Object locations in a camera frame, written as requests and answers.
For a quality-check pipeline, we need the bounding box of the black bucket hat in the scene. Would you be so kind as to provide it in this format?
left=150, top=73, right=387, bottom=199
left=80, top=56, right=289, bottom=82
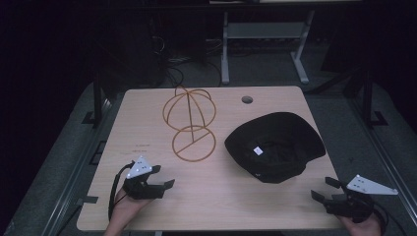
left=223, top=111, right=328, bottom=185

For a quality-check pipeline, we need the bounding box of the aluminium frame rail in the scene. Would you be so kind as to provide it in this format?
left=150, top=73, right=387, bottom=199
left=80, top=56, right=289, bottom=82
left=345, top=96, right=417, bottom=214
left=38, top=97, right=114, bottom=236

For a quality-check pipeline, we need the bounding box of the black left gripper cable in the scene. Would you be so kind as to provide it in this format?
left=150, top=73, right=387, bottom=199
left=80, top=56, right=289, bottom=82
left=107, top=160, right=136, bottom=221

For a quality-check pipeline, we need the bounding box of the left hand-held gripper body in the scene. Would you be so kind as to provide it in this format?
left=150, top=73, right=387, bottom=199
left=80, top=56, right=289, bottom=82
left=122, top=155, right=165, bottom=201

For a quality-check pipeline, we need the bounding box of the gold wire hat stand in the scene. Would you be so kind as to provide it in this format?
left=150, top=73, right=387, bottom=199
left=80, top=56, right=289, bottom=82
left=161, top=85, right=217, bottom=163

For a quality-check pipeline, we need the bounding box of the tangle of floor cables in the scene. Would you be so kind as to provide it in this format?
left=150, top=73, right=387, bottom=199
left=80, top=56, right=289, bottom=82
left=149, top=33, right=224, bottom=89

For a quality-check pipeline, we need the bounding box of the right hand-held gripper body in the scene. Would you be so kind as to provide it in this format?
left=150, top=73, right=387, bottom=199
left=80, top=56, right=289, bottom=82
left=322, top=174, right=399, bottom=224

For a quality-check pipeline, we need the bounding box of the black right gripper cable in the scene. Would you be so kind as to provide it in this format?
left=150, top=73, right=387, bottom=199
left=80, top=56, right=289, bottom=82
left=369, top=200, right=407, bottom=236

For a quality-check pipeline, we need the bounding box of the black metal post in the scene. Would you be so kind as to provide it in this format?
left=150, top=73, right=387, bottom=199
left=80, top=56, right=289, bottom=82
left=360, top=63, right=390, bottom=130
left=81, top=70, right=106, bottom=128

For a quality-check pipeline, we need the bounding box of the grey metal stand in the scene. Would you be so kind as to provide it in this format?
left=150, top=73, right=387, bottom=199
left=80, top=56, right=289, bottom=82
left=220, top=9, right=317, bottom=87

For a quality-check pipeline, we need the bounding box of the person's left hand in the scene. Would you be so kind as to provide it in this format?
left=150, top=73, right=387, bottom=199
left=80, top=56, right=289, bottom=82
left=106, top=188, right=155, bottom=230

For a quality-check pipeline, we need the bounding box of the person's right hand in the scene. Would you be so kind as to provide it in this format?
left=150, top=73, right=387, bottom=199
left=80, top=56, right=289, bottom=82
left=337, top=213, right=384, bottom=236

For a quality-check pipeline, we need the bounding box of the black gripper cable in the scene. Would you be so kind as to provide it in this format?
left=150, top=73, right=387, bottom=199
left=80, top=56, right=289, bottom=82
left=107, top=160, right=136, bottom=221
left=369, top=200, right=407, bottom=236

